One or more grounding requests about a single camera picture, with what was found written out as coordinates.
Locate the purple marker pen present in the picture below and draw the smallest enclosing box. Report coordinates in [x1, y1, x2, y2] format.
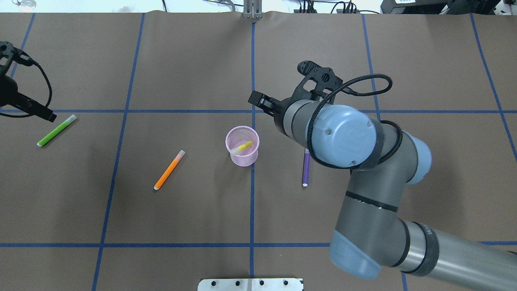
[302, 148, 311, 188]

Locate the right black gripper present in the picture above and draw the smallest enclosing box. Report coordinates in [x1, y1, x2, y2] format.
[248, 91, 292, 130]

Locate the green marker pen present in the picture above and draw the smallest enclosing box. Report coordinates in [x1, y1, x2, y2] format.
[37, 114, 77, 147]

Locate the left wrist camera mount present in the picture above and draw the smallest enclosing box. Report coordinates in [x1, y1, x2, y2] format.
[0, 41, 34, 77]

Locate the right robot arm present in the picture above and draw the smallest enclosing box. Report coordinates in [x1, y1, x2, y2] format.
[248, 91, 517, 291]

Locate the aluminium frame post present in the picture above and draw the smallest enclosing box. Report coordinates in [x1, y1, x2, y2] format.
[242, 0, 263, 20]

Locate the orange marker pen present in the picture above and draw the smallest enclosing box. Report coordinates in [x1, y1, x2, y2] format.
[153, 150, 186, 190]

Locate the pink mesh pen holder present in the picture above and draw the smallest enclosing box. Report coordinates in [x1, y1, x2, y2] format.
[225, 126, 260, 167]

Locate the black camera cable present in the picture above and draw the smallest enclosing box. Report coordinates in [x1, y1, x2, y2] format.
[306, 74, 404, 169]
[0, 52, 54, 118]

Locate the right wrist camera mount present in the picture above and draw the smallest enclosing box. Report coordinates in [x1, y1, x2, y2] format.
[289, 61, 344, 102]

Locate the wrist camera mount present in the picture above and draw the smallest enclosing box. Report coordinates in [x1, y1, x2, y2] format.
[0, 41, 34, 77]
[289, 61, 344, 102]

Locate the left black camera cable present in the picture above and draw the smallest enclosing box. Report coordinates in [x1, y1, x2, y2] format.
[0, 52, 54, 118]

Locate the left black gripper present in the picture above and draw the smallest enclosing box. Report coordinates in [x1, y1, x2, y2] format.
[0, 75, 57, 122]

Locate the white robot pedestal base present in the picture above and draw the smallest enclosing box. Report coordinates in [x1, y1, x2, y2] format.
[197, 278, 305, 291]

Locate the yellow marker pen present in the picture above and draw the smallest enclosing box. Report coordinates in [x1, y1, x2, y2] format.
[230, 141, 253, 155]

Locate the right black camera cable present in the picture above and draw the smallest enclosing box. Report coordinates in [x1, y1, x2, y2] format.
[306, 74, 404, 169]

